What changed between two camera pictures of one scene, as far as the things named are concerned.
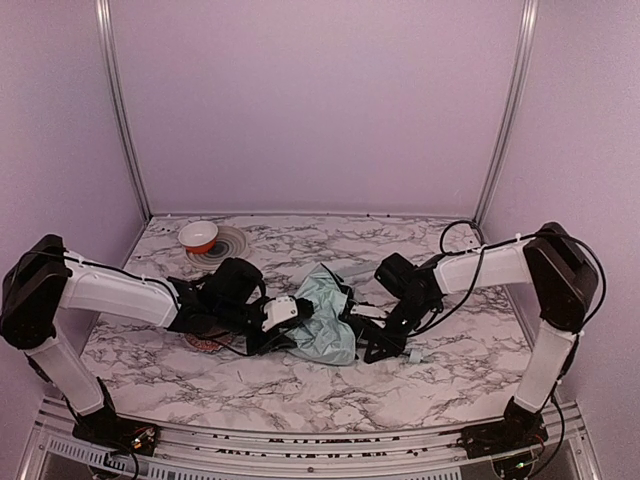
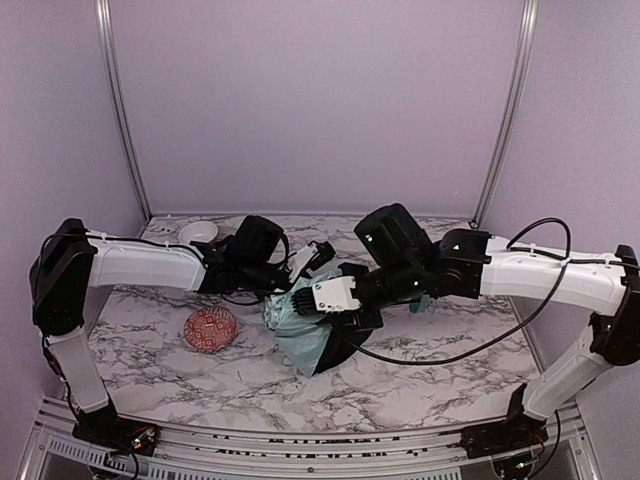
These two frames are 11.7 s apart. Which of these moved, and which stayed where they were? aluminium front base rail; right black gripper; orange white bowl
Moved: right black gripper
Stayed: orange white bowl; aluminium front base rail
